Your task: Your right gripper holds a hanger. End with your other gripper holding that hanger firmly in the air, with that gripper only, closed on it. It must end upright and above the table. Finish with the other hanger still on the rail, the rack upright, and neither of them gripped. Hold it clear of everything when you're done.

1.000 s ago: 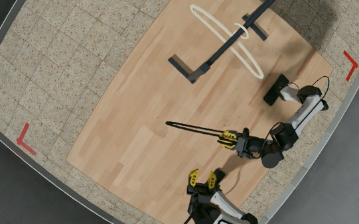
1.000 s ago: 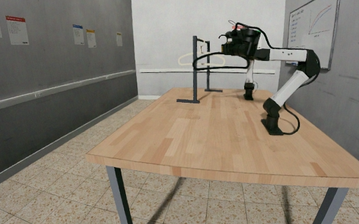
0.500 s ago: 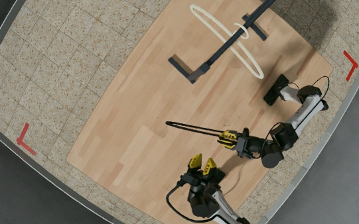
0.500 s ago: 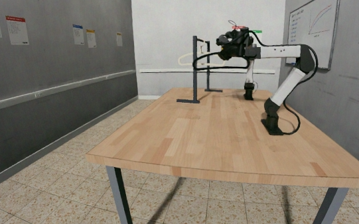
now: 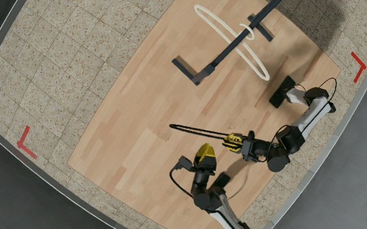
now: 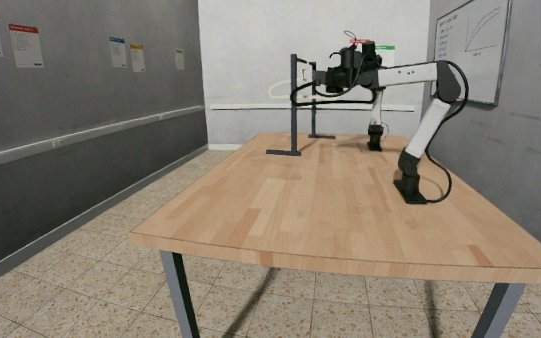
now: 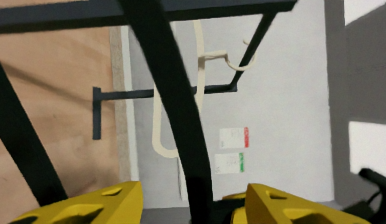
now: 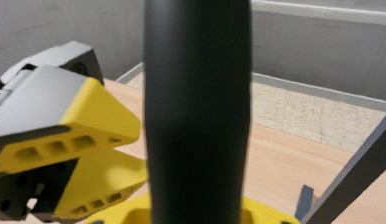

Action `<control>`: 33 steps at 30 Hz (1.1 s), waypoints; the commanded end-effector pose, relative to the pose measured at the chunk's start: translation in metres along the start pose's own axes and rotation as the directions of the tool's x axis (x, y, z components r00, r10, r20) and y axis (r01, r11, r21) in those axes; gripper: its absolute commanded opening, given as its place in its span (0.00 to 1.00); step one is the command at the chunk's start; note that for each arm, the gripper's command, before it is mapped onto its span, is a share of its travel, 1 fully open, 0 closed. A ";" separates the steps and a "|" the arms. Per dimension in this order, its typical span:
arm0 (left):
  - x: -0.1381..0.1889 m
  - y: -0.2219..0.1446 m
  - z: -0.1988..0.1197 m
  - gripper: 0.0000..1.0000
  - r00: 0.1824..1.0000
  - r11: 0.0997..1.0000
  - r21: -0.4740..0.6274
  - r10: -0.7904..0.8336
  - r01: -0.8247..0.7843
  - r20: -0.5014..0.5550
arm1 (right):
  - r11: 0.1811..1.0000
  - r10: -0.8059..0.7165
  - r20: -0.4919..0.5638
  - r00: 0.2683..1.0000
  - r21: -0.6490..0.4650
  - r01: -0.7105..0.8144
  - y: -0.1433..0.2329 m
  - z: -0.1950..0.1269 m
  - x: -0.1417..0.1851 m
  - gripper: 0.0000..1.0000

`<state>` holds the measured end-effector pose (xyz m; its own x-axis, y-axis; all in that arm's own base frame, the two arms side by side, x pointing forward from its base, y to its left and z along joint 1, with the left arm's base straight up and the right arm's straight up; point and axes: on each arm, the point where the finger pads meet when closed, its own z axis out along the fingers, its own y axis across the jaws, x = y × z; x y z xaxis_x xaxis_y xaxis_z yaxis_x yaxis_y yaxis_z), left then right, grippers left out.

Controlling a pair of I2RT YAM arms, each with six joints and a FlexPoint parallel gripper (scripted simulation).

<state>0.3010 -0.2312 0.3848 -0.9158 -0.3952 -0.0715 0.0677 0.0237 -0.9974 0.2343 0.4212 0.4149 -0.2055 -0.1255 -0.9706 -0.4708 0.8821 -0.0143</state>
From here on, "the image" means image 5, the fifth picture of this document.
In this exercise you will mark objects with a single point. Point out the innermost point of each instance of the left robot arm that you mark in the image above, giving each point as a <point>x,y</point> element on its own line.
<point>213,198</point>

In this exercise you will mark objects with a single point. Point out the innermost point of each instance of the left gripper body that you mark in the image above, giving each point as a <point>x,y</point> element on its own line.
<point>205,168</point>

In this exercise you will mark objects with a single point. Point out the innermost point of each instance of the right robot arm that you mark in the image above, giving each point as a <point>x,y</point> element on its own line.
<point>316,101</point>

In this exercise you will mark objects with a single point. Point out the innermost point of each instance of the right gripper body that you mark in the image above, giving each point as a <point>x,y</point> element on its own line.
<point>260,146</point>

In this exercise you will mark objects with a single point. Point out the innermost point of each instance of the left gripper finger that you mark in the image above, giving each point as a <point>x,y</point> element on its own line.
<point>203,149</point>
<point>209,152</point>

